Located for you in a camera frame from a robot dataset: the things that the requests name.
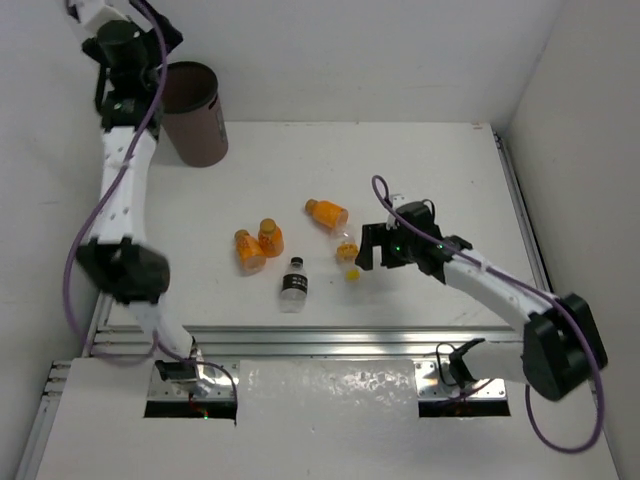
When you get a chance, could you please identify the purple cable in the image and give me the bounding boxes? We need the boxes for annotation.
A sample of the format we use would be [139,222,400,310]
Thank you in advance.
[63,0,239,401]
[371,174,606,455]

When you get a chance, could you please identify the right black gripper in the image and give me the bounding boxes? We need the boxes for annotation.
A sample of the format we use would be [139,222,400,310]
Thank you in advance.
[355,221,418,269]

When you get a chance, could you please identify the orange bottle far centre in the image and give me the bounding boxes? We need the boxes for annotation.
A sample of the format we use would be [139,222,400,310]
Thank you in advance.
[304,199,349,231]

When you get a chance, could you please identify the clear bottle black label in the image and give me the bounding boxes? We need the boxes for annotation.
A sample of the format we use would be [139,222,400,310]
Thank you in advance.
[279,257,308,313]

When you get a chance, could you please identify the aluminium front rail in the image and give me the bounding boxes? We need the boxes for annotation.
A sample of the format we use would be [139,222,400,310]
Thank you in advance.
[94,325,521,357]

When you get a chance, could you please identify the orange bottle left inner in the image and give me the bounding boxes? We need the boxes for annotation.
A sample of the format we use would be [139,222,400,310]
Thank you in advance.
[258,218,284,258]

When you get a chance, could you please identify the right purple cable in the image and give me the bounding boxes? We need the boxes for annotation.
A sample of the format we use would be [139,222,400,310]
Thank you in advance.
[371,174,606,455]

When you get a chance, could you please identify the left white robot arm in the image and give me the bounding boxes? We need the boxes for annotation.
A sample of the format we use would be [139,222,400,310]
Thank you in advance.
[71,1,215,397]

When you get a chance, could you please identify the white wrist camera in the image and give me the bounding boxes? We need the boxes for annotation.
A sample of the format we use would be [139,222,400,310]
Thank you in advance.
[388,194,409,210]
[63,0,127,34]

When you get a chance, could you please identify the orange bottle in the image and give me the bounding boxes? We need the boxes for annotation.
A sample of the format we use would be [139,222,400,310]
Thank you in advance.
[304,199,349,231]
[234,229,266,274]
[258,218,284,258]

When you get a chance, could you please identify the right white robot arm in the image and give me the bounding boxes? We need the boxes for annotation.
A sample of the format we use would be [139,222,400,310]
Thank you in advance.
[355,200,608,401]

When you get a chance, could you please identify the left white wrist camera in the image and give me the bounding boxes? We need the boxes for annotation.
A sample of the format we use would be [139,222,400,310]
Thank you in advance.
[63,0,127,34]

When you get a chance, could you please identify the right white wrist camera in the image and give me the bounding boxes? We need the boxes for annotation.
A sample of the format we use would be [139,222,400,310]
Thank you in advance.
[388,194,409,210]

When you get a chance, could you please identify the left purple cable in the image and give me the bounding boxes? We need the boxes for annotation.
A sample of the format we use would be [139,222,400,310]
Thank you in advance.
[63,0,239,401]

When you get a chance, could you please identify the orange bottle left outer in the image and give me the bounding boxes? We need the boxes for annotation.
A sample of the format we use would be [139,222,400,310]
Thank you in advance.
[234,229,266,274]

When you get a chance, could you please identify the clear bottle yellow cap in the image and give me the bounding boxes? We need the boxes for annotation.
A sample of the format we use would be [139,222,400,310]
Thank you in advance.
[331,225,360,282]

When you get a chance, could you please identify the brown plastic waste bin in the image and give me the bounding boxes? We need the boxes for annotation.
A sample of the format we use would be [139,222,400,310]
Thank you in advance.
[162,61,229,168]

